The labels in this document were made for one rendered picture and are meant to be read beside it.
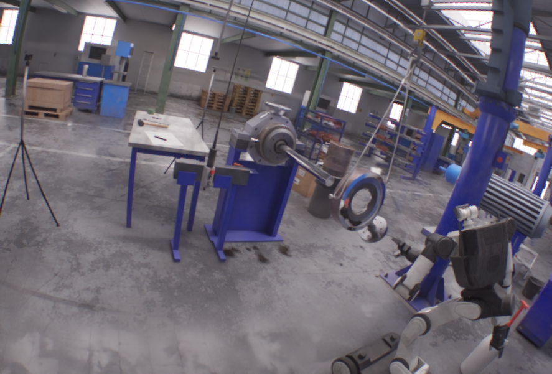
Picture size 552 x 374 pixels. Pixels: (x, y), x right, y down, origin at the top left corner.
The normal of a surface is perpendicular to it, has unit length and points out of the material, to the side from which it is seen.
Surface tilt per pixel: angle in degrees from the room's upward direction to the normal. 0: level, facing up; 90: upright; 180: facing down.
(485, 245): 61
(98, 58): 90
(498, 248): 74
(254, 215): 90
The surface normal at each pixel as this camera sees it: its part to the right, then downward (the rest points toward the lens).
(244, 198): 0.42, 0.36
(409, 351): -0.84, -0.09
